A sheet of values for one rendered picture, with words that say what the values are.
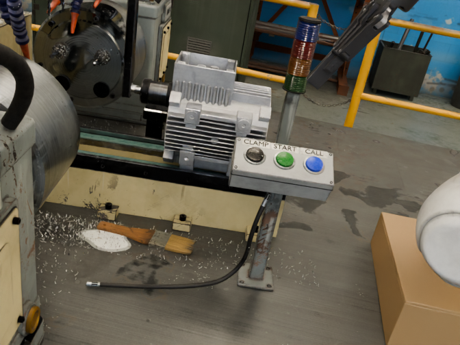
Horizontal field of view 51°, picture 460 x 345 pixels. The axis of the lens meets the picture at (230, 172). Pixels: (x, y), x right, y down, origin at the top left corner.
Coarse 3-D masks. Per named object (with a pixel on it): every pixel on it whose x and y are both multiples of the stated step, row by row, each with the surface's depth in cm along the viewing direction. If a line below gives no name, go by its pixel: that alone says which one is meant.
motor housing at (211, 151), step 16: (240, 96) 97; (256, 96) 97; (176, 112) 95; (208, 112) 95; (224, 112) 96; (256, 112) 96; (176, 128) 95; (192, 128) 95; (208, 128) 96; (224, 128) 95; (256, 128) 95; (176, 144) 97; (192, 144) 96; (208, 144) 96; (224, 144) 97; (176, 160) 104; (208, 160) 98; (224, 160) 98
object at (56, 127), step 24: (0, 72) 69; (48, 72) 77; (0, 96) 64; (48, 96) 73; (48, 120) 70; (72, 120) 78; (48, 144) 69; (72, 144) 78; (48, 168) 69; (48, 192) 72
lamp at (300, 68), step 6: (294, 60) 125; (300, 60) 124; (306, 60) 124; (288, 66) 127; (294, 66) 125; (300, 66) 125; (306, 66) 125; (288, 72) 127; (294, 72) 126; (300, 72) 125; (306, 72) 126
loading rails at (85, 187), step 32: (96, 160) 101; (128, 160) 101; (160, 160) 111; (64, 192) 104; (96, 192) 104; (128, 192) 104; (160, 192) 104; (192, 192) 103; (224, 192) 103; (256, 192) 103; (192, 224) 107; (224, 224) 107
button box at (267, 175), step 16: (240, 144) 81; (256, 144) 82; (272, 144) 82; (240, 160) 80; (272, 160) 80; (304, 160) 81; (240, 176) 80; (256, 176) 79; (272, 176) 79; (288, 176) 79; (304, 176) 79; (320, 176) 80; (272, 192) 82; (288, 192) 82; (304, 192) 81; (320, 192) 81
